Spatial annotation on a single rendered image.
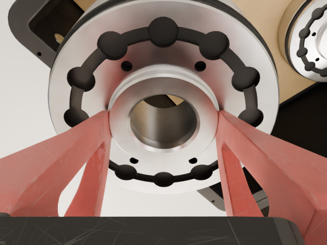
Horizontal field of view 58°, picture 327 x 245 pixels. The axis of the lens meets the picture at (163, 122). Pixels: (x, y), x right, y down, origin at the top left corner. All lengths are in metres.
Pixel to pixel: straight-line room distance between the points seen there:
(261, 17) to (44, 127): 0.43
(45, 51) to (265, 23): 0.22
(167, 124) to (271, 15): 0.22
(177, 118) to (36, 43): 0.13
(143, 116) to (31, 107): 0.44
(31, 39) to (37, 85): 0.31
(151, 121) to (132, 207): 0.59
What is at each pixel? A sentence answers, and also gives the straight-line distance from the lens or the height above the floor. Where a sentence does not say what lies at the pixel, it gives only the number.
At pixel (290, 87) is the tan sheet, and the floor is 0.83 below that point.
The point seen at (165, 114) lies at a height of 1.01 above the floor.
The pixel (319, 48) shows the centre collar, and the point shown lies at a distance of 0.34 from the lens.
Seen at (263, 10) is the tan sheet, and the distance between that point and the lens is 0.34.
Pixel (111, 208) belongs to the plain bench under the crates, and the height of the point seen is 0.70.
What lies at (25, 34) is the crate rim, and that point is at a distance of 0.25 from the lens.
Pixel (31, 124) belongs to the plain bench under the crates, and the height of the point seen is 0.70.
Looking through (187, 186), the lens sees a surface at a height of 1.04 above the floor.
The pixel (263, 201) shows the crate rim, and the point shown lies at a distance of 0.36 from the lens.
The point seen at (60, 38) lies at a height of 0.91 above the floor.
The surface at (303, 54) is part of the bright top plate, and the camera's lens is 0.34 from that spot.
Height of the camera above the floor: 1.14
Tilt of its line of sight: 53 degrees down
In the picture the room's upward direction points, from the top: 179 degrees clockwise
